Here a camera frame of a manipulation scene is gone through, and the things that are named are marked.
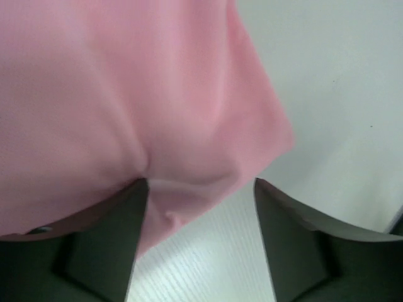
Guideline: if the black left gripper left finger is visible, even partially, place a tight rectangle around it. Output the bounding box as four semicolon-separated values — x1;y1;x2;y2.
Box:
1;179;149;301

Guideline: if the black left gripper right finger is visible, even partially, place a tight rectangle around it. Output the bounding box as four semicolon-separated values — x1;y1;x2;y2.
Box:
254;179;402;301

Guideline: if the pink t-shirt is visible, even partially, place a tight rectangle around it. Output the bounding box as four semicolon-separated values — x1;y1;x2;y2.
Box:
1;1;293;254

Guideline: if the aluminium mounting rail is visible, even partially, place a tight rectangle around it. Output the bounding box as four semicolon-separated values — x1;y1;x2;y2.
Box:
387;206;403;235

